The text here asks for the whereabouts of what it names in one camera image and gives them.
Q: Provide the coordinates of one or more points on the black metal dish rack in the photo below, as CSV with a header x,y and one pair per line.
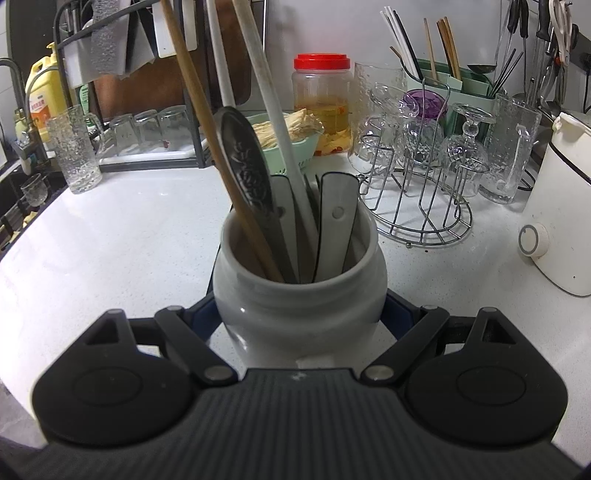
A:
x,y
147,167

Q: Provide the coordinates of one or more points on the green utensil caddy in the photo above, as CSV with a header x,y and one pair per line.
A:
x,y
480,90

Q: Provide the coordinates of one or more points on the green plastic basket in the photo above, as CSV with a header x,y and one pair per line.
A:
x,y
308,150

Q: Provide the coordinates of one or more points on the red-lidded plastic jar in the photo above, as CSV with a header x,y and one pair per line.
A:
x,y
323,87

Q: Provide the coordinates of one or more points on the metal spoons cluster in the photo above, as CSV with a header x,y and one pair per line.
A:
x,y
549,106

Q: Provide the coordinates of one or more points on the inverted glass goblet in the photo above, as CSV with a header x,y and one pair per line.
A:
x,y
471,115
388,99

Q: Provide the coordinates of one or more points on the white ceramic jar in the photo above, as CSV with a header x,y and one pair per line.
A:
x,y
300,323

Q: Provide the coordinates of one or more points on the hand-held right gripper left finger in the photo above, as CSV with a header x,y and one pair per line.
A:
x,y
203,318

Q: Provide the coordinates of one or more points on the embossed metal spoon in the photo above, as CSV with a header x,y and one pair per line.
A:
x,y
247,166

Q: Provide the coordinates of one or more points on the assorted chopsticks bunch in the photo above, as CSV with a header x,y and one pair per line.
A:
x,y
400,41

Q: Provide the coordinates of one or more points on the gray cloth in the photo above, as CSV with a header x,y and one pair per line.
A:
x,y
108,46

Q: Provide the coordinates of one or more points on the yellow plastic bottle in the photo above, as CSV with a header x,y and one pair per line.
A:
x,y
44,87

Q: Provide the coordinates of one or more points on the wooden cutting board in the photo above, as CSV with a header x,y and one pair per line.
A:
x,y
134,97

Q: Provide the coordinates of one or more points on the white drying tray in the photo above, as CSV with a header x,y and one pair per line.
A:
x,y
152,157

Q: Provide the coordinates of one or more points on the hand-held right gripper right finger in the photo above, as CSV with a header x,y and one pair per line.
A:
x,y
399,318

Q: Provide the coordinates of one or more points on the tall textured drinking glass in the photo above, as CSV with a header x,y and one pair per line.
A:
x,y
76,152
378,76

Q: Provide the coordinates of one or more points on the purple-lidded glass jar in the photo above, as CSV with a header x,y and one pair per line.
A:
x,y
425,104

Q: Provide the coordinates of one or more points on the inverted small drinking glass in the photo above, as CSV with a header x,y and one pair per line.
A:
x,y
174,127
147,131
123,136

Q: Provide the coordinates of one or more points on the white electric kettle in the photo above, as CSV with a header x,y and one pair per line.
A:
x,y
563,207

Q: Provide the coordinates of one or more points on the enoki mushroom bundle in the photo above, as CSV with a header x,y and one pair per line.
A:
x,y
304,124

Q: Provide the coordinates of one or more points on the small glass goblet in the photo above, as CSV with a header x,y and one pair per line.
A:
x,y
34,187

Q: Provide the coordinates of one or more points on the textured glass mug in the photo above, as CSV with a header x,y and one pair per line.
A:
x,y
508,152

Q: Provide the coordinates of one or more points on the wooden chopstick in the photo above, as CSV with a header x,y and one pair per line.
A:
x,y
198,92

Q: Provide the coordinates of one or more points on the dark metal chopsticks pair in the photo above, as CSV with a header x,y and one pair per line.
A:
x,y
507,74

